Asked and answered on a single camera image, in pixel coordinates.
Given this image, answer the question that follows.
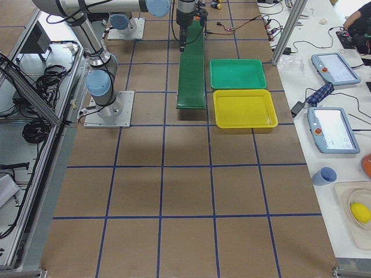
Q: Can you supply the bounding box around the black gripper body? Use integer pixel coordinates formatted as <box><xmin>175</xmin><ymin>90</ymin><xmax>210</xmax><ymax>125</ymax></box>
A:
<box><xmin>179</xmin><ymin>27</ymin><xmax>187</xmax><ymax>46</ymax></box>

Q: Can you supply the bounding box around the yellow push button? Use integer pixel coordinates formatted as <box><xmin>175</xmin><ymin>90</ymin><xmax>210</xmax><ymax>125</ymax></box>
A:
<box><xmin>210</xmin><ymin>1</ymin><xmax>223</xmax><ymax>10</ymax></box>

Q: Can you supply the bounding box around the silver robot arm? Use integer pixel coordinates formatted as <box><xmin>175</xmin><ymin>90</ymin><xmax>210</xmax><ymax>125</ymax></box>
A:
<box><xmin>34</xmin><ymin>1</ymin><xmax>170</xmax><ymax>127</ymax></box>
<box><xmin>110</xmin><ymin>1</ymin><xmax>196</xmax><ymax>30</ymax></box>

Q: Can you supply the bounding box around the green conveyor belt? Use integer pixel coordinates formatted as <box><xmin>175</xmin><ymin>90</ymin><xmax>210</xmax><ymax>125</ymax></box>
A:
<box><xmin>176</xmin><ymin>20</ymin><xmax>206</xmax><ymax>109</ymax></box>

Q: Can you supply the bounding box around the green plastic tray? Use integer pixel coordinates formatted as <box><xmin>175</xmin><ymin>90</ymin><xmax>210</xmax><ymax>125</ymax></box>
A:
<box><xmin>209</xmin><ymin>59</ymin><xmax>267</xmax><ymax>89</ymax></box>

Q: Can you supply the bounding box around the yellow plastic tray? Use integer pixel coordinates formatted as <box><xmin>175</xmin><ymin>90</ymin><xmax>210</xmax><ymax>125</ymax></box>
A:
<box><xmin>213</xmin><ymin>89</ymin><xmax>278</xmax><ymax>129</ymax></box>

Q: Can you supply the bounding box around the black power adapter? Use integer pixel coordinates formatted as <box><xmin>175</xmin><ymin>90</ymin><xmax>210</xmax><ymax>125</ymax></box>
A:
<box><xmin>290</xmin><ymin>101</ymin><xmax>305</xmax><ymax>118</ymax></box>

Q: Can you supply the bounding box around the teach pendant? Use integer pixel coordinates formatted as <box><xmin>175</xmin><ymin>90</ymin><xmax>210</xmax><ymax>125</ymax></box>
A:
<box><xmin>311</xmin><ymin>52</ymin><xmax>361</xmax><ymax>86</ymax></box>
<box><xmin>307</xmin><ymin>107</ymin><xmax>360</xmax><ymax>154</ymax></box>

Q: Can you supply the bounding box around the blue folded umbrella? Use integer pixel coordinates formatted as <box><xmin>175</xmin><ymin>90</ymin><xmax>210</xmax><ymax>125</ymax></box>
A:
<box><xmin>305</xmin><ymin>82</ymin><xmax>334</xmax><ymax>107</ymax></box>

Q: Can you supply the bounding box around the blue plastic cup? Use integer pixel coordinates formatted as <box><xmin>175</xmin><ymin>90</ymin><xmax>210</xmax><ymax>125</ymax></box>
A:
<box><xmin>312</xmin><ymin>167</ymin><xmax>337</xmax><ymax>186</ymax></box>

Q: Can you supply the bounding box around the orange round object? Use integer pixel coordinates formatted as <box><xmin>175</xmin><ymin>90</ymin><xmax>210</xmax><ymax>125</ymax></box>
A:
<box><xmin>361</xmin><ymin>154</ymin><xmax>371</xmax><ymax>178</ymax></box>

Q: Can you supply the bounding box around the beige tray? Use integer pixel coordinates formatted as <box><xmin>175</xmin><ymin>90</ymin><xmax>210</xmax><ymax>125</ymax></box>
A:
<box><xmin>332</xmin><ymin>181</ymin><xmax>371</xmax><ymax>251</ymax></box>

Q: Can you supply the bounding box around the yellow lemon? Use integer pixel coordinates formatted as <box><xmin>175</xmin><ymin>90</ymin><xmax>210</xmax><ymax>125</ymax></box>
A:
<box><xmin>350</xmin><ymin>202</ymin><xmax>370</xmax><ymax>224</ymax></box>

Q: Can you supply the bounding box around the red black power cable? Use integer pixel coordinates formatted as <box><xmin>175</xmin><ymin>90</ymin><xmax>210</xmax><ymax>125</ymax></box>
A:
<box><xmin>204</xmin><ymin>16</ymin><xmax>261</xmax><ymax>37</ymax></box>

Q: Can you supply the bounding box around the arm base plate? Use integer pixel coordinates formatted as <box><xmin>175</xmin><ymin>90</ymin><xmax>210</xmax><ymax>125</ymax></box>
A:
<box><xmin>108</xmin><ymin>14</ymin><xmax>146</xmax><ymax>41</ymax></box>
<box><xmin>83</xmin><ymin>91</ymin><xmax>134</xmax><ymax>128</ymax></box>

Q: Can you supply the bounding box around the aluminium frame post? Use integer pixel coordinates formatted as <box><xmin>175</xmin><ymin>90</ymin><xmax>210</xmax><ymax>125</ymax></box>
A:
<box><xmin>271</xmin><ymin>0</ymin><xmax>307</xmax><ymax>65</ymax></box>

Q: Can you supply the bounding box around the black cable bundle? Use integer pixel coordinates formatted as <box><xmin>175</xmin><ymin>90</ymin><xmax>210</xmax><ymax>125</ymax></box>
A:
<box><xmin>22</xmin><ymin>119</ymin><xmax>50</xmax><ymax>144</ymax></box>

